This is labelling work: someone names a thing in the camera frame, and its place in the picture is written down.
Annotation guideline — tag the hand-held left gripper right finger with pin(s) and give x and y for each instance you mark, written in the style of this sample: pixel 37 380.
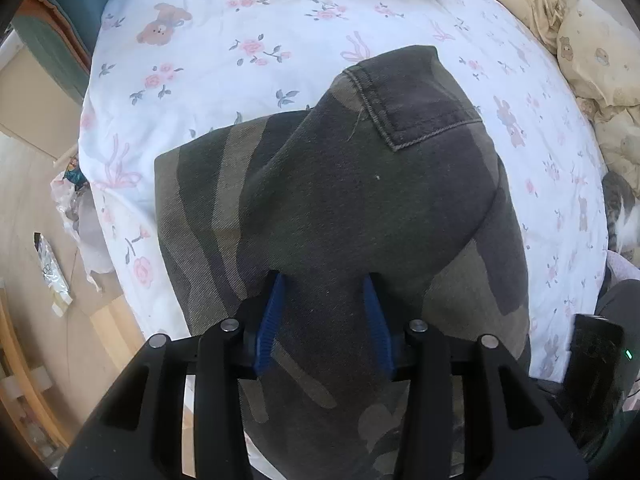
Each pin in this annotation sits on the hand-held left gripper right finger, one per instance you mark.
pixel 377 325

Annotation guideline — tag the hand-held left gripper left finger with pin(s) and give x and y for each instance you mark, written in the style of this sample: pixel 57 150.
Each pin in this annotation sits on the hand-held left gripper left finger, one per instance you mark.
pixel 270 325

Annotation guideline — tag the camouflage pants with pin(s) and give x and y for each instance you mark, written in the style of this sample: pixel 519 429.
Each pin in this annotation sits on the camouflage pants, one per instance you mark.
pixel 380 200

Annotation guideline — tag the person's grey trouser leg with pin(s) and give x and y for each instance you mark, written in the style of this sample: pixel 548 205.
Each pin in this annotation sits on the person's grey trouser leg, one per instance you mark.
pixel 620 300

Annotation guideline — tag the pink cloth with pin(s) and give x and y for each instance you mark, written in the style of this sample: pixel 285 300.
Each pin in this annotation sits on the pink cloth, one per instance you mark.
pixel 625 267

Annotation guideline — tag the grey and white cat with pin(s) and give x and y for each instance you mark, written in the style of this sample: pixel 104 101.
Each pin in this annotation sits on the grey and white cat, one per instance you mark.
pixel 622 210

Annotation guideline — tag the clear plastic bag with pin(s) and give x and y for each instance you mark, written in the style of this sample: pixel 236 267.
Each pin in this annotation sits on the clear plastic bag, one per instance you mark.
pixel 90 240

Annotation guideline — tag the silver foil packet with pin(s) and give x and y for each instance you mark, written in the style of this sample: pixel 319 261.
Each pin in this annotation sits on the silver foil packet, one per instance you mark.
pixel 52 275

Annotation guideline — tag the curved wooden furniture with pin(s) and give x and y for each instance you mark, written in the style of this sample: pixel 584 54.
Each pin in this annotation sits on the curved wooden furniture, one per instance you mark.
pixel 30 380

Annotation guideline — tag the floral white bed sheet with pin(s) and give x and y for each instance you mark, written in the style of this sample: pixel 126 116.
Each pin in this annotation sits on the floral white bed sheet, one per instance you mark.
pixel 240 10

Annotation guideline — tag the cream bear print duvet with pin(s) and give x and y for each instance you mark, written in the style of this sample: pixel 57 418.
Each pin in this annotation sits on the cream bear print duvet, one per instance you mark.
pixel 595 50

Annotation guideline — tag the teal cushion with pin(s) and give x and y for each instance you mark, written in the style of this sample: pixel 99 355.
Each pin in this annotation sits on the teal cushion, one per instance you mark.
pixel 65 20

